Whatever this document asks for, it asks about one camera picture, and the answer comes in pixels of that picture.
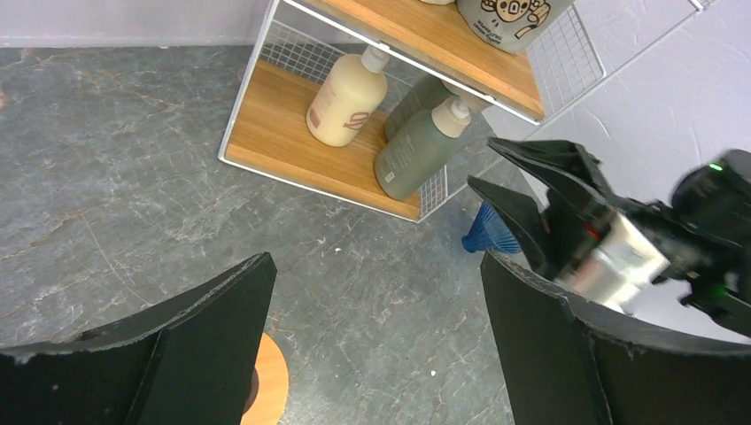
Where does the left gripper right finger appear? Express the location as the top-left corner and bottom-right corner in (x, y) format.
(480, 251), (750, 424)

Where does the green pump bottle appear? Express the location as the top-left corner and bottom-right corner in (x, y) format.
(374, 97), (471, 201)

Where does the white wire shelf rack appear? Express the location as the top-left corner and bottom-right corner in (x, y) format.
(217, 0), (720, 225)

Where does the blue cone coffee filter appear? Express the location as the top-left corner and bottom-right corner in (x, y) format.
(461, 202), (522, 254)

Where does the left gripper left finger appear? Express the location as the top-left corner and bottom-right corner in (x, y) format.
(1, 252), (277, 424)

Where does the grey cartoon printed container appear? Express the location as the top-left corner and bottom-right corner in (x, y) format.
(456, 0), (575, 55)

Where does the cream pump bottle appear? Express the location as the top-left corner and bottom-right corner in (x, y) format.
(306, 45), (390, 147)

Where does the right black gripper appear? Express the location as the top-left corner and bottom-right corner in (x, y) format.
(467, 137), (671, 314)

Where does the wooden dripper ring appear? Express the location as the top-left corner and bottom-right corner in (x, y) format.
(240, 333), (290, 425)

